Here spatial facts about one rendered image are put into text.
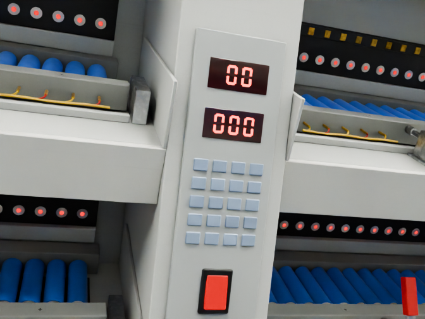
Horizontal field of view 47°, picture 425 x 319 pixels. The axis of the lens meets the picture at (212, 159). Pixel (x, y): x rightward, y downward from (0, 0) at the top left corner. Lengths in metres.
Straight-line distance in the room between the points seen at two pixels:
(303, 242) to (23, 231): 0.31
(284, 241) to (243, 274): 0.21
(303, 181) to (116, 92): 0.17
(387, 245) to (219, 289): 0.33
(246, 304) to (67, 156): 0.17
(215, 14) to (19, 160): 0.17
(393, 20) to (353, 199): 0.32
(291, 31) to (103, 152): 0.17
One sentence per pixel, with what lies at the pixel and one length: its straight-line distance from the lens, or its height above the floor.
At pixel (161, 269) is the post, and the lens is 0.37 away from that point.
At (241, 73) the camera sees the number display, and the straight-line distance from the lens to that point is 0.36.
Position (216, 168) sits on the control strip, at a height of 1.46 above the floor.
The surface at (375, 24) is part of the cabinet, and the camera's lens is 0.67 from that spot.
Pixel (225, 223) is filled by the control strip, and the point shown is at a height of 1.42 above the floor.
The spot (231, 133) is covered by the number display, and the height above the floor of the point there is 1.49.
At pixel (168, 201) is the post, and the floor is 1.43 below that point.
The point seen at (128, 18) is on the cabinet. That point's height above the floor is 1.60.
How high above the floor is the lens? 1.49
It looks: 3 degrees down
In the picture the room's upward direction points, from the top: 6 degrees clockwise
